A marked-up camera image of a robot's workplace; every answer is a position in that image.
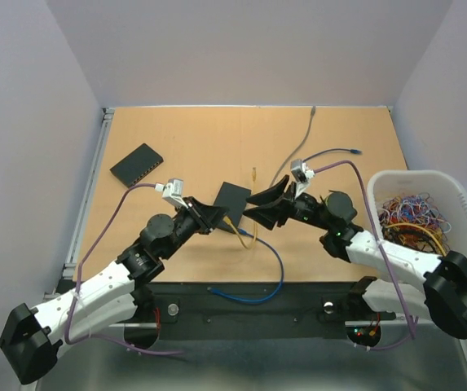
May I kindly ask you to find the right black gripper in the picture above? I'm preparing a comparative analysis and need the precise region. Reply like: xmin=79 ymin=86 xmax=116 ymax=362
xmin=242 ymin=174 xmax=332 ymax=231

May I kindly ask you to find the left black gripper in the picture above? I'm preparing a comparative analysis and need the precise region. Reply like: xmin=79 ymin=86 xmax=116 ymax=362
xmin=161 ymin=196 xmax=228 ymax=260

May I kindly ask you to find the yellow ethernet cable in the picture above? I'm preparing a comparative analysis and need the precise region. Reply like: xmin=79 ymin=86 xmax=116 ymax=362
xmin=222 ymin=166 xmax=258 ymax=250

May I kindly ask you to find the black network switch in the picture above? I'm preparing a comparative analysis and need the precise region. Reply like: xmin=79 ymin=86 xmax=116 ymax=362
xmin=110 ymin=143 xmax=164 ymax=188
xmin=214 ymin=182 xmax=251 ymax=227

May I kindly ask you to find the blue ethernet cable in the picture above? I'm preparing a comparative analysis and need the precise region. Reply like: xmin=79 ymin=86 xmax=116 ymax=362
xmin=208 ymin=230 xmax=286 ymax=305
xmin=302 ymin=147 xmax=363 ymax=164

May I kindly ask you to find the grey ethernet cable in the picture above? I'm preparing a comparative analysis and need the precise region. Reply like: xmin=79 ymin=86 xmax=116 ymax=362
xmin=268 ymin=106 xmax=318 ymax=187

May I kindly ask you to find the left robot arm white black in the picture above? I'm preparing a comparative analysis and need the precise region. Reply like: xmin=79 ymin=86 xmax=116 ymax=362
xmin=0 ymin=196 xmax=228 ymax=384

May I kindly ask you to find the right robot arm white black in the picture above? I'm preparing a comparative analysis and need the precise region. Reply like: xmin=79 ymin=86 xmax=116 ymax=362
xmin=243 ymin=176 xmax=467 ymax=340

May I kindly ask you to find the white plastic bin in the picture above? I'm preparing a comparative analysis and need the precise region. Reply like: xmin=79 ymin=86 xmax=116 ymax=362
xmin=367 ymin=170 xmax=467 ymax=257

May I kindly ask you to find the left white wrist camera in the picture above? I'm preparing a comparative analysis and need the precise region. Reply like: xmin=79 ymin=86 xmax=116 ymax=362
xmin=162 ymin=178 xmax=187 ymax=208

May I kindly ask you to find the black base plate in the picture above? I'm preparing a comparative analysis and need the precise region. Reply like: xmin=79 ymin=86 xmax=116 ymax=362
xmin=113 ymin=282 xmax=395 ymax=347

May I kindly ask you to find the tangle of coloured cables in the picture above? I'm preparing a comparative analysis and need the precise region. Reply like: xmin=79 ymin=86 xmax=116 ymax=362
xmin=379 ymin=191 xmax=455 ymax=257

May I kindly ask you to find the aluminium frame rail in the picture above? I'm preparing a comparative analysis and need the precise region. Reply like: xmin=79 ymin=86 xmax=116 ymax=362
xmin=60 ymin=108 xmax=115 ymax=280

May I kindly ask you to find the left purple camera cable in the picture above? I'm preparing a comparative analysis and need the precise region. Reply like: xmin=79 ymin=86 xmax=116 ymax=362
xmin=64 ymin=182 xmax=185 ymax=356

